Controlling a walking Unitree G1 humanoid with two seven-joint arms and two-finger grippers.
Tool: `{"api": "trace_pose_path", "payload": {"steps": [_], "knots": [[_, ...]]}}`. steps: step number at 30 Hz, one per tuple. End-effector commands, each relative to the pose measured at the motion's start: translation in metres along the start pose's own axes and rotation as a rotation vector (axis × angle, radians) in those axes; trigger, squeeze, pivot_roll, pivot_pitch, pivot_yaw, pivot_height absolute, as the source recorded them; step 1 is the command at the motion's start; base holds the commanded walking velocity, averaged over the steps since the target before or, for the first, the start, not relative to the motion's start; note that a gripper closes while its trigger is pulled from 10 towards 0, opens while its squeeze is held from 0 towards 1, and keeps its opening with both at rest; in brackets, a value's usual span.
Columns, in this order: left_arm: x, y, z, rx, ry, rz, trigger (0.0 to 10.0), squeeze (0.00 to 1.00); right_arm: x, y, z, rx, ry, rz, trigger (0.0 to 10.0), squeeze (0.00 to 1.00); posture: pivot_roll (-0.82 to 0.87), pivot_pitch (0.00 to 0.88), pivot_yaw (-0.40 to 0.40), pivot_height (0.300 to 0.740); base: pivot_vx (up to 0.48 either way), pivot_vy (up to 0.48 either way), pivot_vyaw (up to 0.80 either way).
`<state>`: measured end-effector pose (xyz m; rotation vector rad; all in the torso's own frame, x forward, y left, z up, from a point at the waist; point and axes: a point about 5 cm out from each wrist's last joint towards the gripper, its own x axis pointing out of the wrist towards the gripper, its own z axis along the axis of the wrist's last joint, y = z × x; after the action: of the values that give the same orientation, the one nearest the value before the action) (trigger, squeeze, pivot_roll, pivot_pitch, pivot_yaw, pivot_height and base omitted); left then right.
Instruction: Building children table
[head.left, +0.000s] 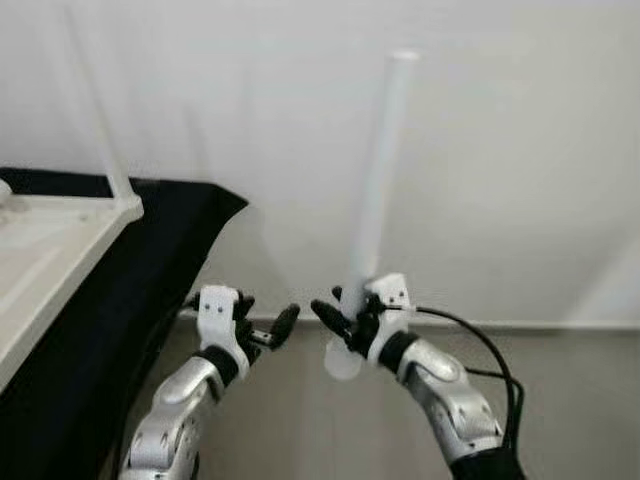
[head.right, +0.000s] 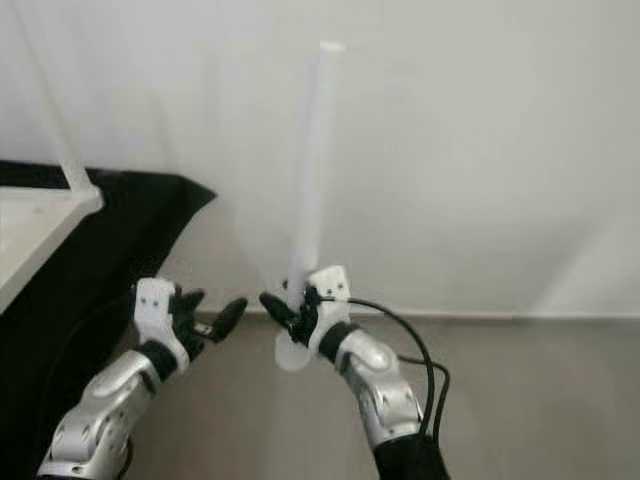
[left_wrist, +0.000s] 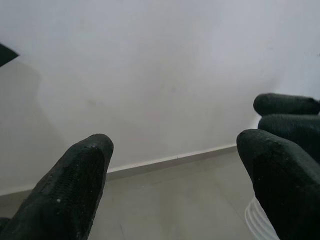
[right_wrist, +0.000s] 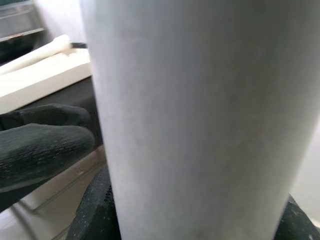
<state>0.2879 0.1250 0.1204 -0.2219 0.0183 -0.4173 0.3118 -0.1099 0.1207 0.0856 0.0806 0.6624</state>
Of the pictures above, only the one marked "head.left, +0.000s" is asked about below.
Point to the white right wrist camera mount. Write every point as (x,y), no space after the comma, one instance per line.
(392,293)

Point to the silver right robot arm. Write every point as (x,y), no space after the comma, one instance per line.
(450,395)

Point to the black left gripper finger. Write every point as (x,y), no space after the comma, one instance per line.
(245,307)
(284,325)

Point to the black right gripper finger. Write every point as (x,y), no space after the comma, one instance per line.
(332,320)

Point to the white plastic table top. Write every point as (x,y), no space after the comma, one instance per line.
(50,270)

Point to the black tablecloth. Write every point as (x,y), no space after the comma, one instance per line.
(120,330)

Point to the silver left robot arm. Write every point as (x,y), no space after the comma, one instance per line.
(175,420)

